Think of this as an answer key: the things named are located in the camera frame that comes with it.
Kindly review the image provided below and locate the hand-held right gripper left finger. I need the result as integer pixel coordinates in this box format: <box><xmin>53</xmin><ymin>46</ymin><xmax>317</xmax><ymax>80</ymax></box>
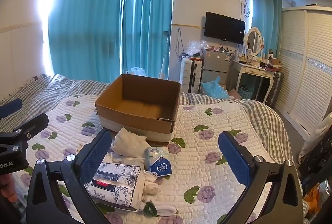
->
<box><xmin>26</xmin><ymin>129</ymin><xmax>112</xmax><ymax>224</ymax></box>

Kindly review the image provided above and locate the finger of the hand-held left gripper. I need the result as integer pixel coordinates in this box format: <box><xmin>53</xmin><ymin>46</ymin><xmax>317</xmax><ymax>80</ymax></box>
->
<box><xmin>0</xmin><ymin>113</ymin><xmax>49</xmax><ymax>141</ymax></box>
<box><xmin>0</xmin><ymin>98</ymin><xmax>23</xmax><ymax>119</ymax></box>

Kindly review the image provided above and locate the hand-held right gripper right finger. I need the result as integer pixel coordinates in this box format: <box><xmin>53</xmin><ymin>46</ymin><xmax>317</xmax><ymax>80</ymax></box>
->
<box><xmin>218</xmin><ymin>131</ymin><xmax>304</xmax><ymax>224</ymax></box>

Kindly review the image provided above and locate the floral tissue pack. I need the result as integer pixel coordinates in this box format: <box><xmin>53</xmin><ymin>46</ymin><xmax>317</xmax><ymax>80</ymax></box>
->
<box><xmin>84</xmin><ymin>162</ymin><xmax>142</xmax><ymax>212</ymax></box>

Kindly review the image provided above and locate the blue and white tissue packet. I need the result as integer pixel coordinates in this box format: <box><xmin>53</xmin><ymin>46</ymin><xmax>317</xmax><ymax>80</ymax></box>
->
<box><xmin>143</xmin><ymin>146</ymin><xmax>170</xmax><ymax>170</ymax></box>

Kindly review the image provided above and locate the white cloth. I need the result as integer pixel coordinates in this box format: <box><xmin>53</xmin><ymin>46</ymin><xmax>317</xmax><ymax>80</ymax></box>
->
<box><xmin>140</xmin><ymin>171</ymin><xmax>162</xmax><ymax>196</ymax></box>

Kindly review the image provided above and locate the packet with blue round label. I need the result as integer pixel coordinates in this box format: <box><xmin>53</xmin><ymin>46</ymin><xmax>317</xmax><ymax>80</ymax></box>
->
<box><xmin>149</xmin><ymin>155</ymin><xmax>172</xmax><ymax>178</ymax></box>

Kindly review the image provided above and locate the brown cardboard box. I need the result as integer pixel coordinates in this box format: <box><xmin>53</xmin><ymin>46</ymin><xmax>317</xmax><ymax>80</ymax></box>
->
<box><xmin>95</xmin><ymin>73</ymin><xmax>182</xmax><ymax>144</ymax></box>

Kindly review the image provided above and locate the white sock with green trim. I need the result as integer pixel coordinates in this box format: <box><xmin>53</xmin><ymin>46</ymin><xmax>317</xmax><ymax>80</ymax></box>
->
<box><xmin>137</xmin><ymin>195</ymin><xmax>180</xmax><ymax>217</ymax></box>

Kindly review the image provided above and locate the person's left hand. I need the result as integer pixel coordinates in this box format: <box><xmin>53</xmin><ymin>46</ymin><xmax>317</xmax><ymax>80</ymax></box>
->
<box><xmin>0</xmin><ymin>175</ymin><xmax>18</xmax><ymax>204</ymax></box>

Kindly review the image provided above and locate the floral quilted bedspread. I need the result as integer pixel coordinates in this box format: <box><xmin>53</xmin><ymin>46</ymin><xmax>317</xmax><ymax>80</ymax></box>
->
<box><xmin>10</xmin><ymin>94</ymin><xmax>304</xmax><ymax>224</ymax></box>

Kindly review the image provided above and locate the grey checked bed sheet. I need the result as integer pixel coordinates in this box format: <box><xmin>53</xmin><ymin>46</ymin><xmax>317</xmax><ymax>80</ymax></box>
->
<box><xmin>0</xmin><ymin>74</ymin><xmax>295</xmax><ymax>152</ymax></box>

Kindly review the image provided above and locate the teal basket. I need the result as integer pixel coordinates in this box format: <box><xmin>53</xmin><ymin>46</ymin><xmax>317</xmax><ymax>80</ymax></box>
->
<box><xmin>239</xmin><ymin>82</ymin><xmax>256</xmax><ymax>100</ymax></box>

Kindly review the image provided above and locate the blue plastic bag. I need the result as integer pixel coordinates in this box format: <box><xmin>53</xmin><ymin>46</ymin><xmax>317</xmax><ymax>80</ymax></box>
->
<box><xmin>201</xmin><ymin>76</ymin><xmax>232</xmax><ymax>100</ymax></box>

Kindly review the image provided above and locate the dark suitcase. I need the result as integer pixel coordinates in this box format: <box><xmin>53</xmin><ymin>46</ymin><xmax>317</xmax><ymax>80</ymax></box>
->
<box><xmin>265</xmin><ymin>71</ymin><xmax>285</xmax><ymax>108</ymax></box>

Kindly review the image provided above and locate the dark patterned cloth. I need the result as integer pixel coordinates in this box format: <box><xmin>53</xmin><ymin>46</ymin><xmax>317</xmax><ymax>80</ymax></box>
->
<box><xmin>298</xmin><ymin>125</ymin><xmax>332</xmax><ymax>188</ymax></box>

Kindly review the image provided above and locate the orange bag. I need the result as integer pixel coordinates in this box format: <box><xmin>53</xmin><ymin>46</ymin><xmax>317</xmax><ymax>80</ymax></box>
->
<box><xmin>303</xmin><ymin>182</ymin><xmax>332</xmax><ymax>215</ymax></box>

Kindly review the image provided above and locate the white dressing table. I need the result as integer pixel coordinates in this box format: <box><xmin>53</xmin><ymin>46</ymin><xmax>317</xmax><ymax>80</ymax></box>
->
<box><xmin>232</xmin><ymin>58</ymin><xmax>277</xmax><ymax>103</ymax></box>

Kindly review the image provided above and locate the white plastic bag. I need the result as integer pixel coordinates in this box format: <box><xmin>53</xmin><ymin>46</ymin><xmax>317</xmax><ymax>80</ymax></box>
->
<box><xmin>126</xmin><ymin>67</ymin><xmax>147</xmax><ymax>76</ymax></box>

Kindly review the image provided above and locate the white suitcase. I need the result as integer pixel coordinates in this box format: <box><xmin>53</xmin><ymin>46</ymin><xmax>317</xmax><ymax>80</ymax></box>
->
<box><xmin>180</xmin><ymin>57</ymin><xmax>203</xmax><ymax>94</ymax></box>

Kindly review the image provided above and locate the grey mini fridge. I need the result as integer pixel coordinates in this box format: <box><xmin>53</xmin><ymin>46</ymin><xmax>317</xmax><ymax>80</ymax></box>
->
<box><xmin>201</xmin><ymin>48</ymin><xmax>233</xmax><ymax>93</ymax></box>

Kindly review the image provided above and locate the stack of books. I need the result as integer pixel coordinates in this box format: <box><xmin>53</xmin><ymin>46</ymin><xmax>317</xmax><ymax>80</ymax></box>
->
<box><xmin>259</xmin><ymin>56</ymin><xmax>283</xmax><ymax>70</ymax></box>

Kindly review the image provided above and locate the wide teal curtain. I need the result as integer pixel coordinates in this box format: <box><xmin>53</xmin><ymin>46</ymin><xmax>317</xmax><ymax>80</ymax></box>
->
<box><xmin>48</xmin><ymin>0</ymin><xmax>124</xmax><ymax>83</ymax></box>

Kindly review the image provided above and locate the clear plastic bag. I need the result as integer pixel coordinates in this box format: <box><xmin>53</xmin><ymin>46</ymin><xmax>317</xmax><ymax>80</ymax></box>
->
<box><xmin>185</xmin><ymin>40</ymin><xmax>208</xmax><ymax>58</ymax></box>

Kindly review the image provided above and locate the oval vanity mirror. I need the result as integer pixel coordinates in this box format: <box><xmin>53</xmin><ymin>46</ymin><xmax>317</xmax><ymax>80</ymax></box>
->
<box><xmin>244</xmin><ymin>27</ymin><xmax>265</xmax><ymax>57</ymax></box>

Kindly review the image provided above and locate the white slatted wardrobe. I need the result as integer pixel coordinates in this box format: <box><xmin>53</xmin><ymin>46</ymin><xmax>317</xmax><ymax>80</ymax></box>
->
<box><xmin>274</xmin><ymin>5</ymin><xmax>332</xmax><ymax>137</ymax></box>

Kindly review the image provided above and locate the narrow teal curtain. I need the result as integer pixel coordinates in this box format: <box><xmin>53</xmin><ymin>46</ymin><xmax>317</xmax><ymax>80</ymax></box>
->
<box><xmin>121</xmin><ymin>0</ymin><xmax>175</xmax><ymax>81</ymax></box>

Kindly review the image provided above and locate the teal curtain with eyelets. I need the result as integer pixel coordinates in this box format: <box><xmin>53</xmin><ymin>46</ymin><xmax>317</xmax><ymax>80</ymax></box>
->
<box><xmin>249</xmin><ymin>0</ymin><xmax>283</xmax><ymax>58</ymax></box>

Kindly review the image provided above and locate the hanging cable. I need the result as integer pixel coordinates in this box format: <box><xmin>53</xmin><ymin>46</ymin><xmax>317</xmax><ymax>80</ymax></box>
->
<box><xmin>175</xmin><ymin>28</ymin><xmax>183</xmax><ymax>60</ymax></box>

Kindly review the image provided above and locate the black wall television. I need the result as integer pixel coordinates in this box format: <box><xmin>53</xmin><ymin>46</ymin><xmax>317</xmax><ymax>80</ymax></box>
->
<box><xmin>204</xmin><ymin>12</ymin><xmax>246</xmax><ymax>45</ymax></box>

